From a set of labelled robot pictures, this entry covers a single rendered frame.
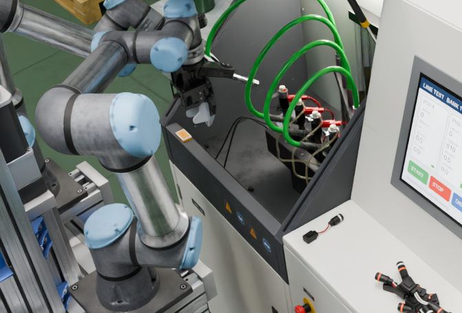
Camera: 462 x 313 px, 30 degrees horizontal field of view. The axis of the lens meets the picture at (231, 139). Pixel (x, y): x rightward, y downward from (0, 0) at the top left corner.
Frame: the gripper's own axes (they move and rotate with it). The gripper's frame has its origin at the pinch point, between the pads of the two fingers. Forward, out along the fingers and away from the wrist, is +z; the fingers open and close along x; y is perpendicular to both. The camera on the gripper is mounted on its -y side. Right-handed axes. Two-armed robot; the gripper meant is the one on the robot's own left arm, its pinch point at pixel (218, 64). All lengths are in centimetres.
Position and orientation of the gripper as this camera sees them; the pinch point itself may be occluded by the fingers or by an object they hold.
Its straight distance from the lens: 242.5
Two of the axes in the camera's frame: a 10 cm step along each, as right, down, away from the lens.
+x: -0.1, 4.3, -9.0
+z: 7.9, 5.6, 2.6
